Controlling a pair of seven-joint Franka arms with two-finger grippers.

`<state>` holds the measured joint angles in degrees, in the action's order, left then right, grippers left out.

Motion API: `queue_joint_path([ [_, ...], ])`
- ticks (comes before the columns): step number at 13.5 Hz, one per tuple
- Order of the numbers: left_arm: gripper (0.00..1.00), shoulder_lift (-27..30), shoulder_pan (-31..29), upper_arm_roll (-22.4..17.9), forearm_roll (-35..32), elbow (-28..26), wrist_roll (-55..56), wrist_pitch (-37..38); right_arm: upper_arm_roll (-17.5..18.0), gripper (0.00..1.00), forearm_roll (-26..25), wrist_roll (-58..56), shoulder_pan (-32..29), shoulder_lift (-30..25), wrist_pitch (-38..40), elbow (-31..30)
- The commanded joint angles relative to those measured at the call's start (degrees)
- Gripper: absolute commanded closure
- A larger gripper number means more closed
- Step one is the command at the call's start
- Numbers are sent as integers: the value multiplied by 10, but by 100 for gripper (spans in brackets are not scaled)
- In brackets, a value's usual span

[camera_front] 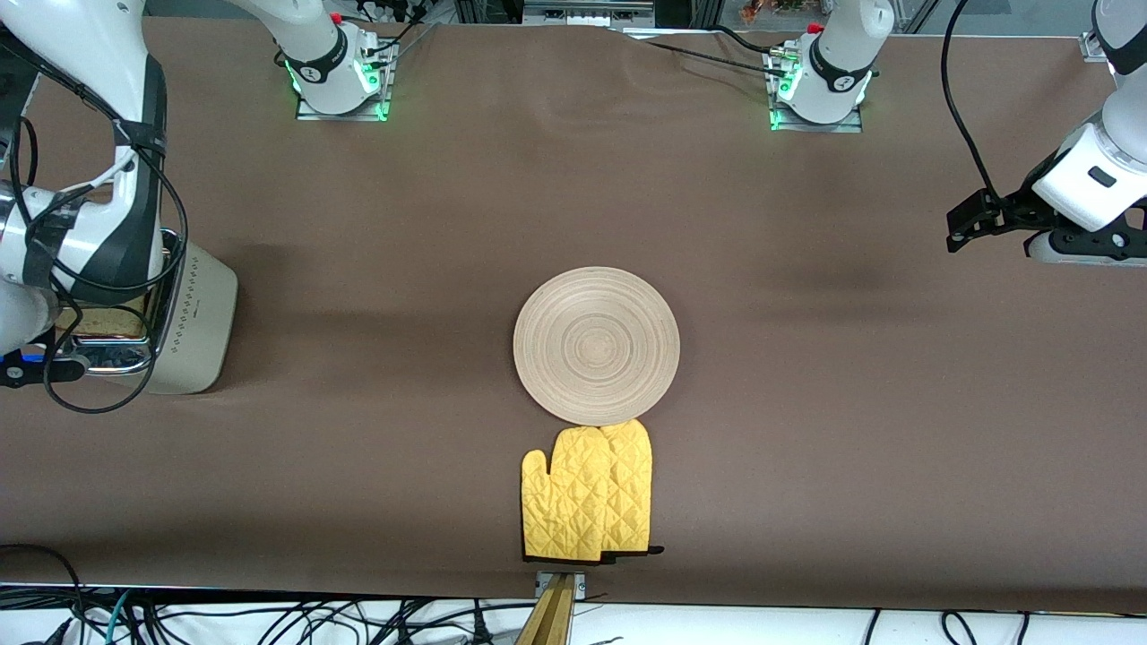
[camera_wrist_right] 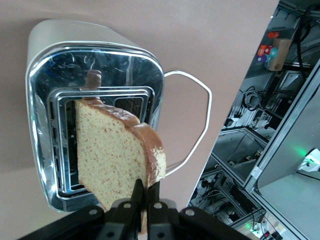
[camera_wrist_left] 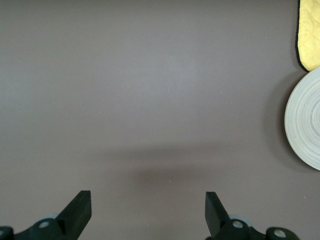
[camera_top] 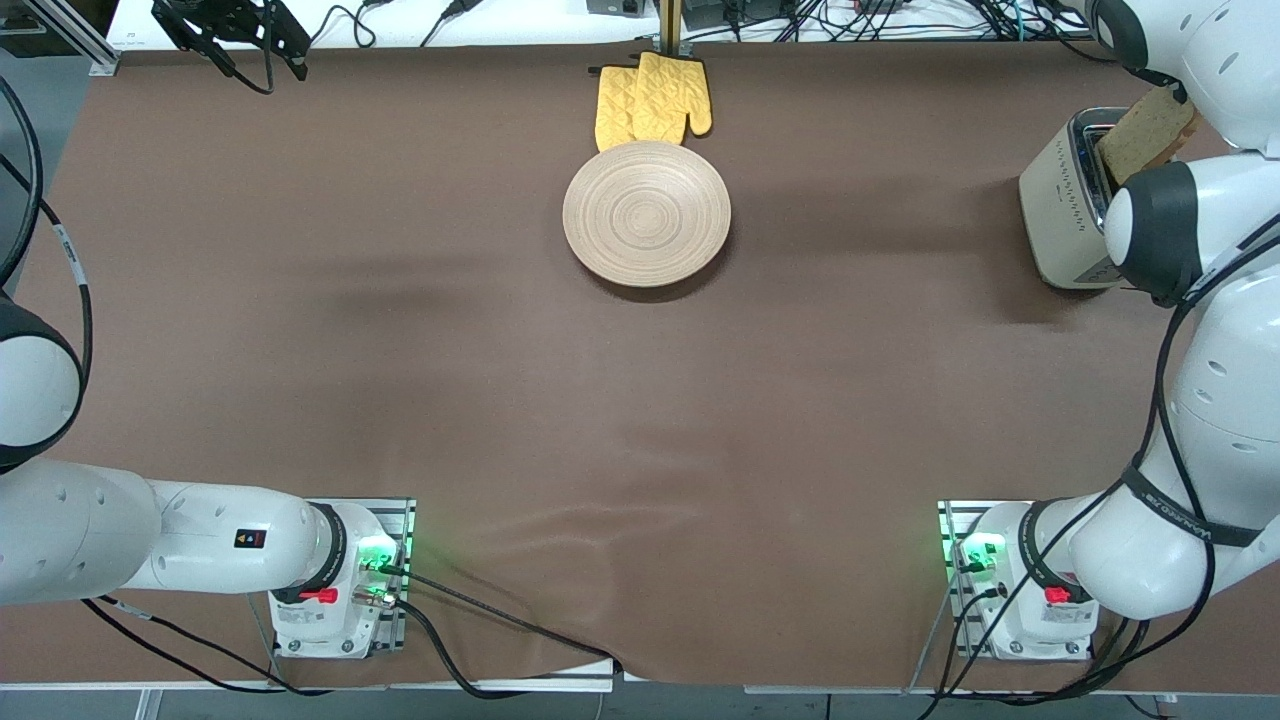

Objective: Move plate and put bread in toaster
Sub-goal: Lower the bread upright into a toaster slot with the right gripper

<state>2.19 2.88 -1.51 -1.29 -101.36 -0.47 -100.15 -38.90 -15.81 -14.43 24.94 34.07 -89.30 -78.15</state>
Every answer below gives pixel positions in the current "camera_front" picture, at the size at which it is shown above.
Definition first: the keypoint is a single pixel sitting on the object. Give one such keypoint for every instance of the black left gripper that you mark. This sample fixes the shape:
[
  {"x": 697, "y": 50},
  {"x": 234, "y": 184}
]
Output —
[{"x": 1019, "y": 205}]

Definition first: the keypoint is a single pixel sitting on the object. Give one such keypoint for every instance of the round wooden plate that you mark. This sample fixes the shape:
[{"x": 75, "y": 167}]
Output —
[{"x": 596, "y": 345}]

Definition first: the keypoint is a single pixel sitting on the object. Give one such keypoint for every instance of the brown bread slice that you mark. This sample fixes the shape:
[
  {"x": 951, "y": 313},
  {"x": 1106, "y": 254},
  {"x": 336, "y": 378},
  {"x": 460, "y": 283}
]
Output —
[{"x": 103, "y": 321}]

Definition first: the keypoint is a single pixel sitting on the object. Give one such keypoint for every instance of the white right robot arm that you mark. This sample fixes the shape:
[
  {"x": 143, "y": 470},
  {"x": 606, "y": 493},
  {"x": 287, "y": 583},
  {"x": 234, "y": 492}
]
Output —
[{"x": 90, "y": 36}]

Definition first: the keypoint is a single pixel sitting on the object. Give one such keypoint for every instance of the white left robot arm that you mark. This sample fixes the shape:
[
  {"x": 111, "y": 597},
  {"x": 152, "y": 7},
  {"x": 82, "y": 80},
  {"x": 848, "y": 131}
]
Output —
[{"x": 842, "y": 54}]

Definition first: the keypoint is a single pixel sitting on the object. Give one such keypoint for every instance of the cream and chrome toaster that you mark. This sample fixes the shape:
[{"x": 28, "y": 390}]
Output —
[{"x": 202, "y": 313}]

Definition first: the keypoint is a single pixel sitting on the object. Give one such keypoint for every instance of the brown table cover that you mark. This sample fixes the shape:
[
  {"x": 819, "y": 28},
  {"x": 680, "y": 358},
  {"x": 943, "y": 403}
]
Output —
[{"x": 806, "y": 403}]

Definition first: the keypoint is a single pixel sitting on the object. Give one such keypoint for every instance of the yellow quilted oven mitt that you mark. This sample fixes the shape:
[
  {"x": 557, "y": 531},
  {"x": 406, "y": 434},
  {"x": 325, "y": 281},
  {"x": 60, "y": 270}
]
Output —
[
  {"x": 632, "y": 484},
  {"x": 564, "y": 502}
]

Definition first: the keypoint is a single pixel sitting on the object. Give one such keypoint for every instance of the grey equipment box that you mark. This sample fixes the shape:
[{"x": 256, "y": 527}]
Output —
[{"x": 582, "y": 11}]

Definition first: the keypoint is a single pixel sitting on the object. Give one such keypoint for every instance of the wooden beam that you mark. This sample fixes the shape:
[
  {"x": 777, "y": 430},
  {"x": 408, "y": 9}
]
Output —
[{"x": 548, "y": 618}]

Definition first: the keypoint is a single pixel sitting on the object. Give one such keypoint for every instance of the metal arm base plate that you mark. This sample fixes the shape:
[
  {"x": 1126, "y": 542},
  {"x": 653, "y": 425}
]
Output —
[
  {"x": 385, "y": 85},
  {"x": 820, "y": 127}
]

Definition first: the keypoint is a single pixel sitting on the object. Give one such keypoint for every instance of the aluminium frame profile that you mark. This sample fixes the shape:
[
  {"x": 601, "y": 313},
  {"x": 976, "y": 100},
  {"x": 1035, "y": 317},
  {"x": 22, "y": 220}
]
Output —
[{"x": 1091, "y": 45}]

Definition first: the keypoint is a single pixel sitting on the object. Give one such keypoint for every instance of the metal beam bracket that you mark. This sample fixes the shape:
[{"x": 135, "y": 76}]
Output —
[{"x": 579, "y": 587}]

